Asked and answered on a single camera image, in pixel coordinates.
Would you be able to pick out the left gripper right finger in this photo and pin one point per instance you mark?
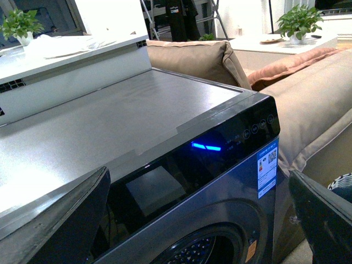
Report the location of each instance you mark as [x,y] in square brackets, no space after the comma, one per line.
[325,218]

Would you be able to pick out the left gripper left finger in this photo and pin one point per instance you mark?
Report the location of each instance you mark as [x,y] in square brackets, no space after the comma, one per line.
[58,227]

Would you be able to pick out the grey front-load washing machine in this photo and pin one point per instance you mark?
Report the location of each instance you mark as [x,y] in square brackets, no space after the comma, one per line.
[182,157]

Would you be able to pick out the white woven laundry basket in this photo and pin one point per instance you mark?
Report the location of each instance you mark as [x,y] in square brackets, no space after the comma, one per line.
[342,186]

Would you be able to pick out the blue white energy label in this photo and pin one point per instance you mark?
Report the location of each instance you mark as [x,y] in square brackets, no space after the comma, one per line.
[267,162]

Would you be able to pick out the orange warning sticker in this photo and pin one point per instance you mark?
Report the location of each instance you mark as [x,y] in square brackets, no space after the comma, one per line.
[251,250]

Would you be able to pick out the orange pink blanket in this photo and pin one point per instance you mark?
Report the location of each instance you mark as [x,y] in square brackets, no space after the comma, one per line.
[287,66]

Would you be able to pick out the white counter shelf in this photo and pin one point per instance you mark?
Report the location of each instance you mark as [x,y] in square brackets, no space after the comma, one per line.
[32,82]

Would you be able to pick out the white low table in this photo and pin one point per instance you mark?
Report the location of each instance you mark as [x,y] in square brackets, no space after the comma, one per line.
[254,56]

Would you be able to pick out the plate on table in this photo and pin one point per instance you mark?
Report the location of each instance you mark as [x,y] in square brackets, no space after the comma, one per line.
[270,41]

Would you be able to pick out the brown sofa cushion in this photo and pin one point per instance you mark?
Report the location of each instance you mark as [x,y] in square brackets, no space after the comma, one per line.
[210,60]

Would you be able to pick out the right potted green plant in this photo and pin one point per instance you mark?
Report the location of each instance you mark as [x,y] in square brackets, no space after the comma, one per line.
[298,22]

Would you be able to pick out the potted green plant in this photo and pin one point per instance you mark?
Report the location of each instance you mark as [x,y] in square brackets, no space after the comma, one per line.
[21,25]
[298,22]

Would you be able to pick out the left potted green plant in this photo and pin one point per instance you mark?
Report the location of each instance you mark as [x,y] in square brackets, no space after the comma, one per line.
[21,25]

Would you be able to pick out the metal ladder stand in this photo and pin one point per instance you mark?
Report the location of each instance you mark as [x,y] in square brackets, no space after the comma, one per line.
[154,13]

